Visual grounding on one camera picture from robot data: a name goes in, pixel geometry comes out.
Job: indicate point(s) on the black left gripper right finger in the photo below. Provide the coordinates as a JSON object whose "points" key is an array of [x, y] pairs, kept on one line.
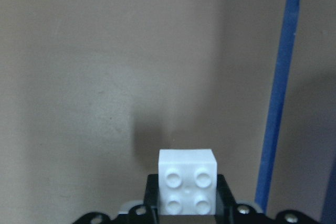
{"points": [[225, 201]]}

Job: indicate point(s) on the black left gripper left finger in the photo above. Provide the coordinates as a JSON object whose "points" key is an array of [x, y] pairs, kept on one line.
{"points": [[151, 196]]}

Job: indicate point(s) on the white block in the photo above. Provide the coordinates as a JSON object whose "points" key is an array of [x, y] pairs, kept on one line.
{"points": [[187, 182]]}

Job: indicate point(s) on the brown paper table cover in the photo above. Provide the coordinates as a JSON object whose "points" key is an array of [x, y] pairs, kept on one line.
{"points": [[91, 90]]}

